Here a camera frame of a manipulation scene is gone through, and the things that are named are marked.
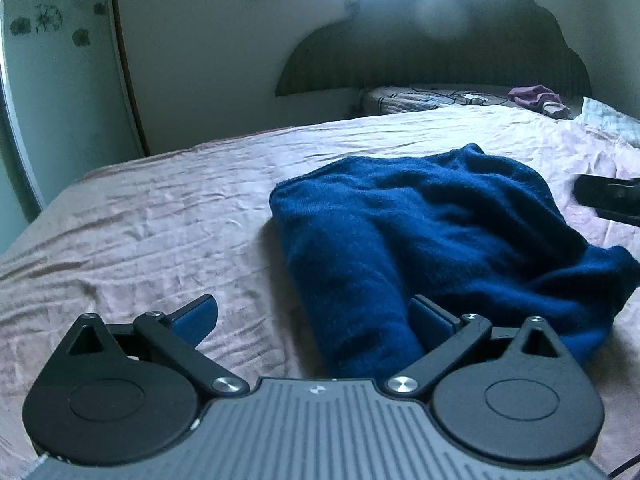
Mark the pink wrinkled bed sheet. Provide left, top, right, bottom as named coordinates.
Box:
left=1, top=106, right=639, bottom=479

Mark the dark scalloped headboard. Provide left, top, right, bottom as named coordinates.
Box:
left=274, top=0, right=592, bottom=98

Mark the blue beaded sweater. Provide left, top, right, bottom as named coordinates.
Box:
left=269, top=144, right=639, bottom=381

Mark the patterned pillow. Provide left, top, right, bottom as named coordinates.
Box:
left=357, top=84, right=516, bottom=116

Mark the purple crumpled garment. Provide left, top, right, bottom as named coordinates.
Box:
left=508, top=84, right=570, bottom=119

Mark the glass wardrobe sliding door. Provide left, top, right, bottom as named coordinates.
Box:
left=1, top=0, right=143, bottom=248

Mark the light checked pillow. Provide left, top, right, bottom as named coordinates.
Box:
left=575, top=96, right=640, bottom=148

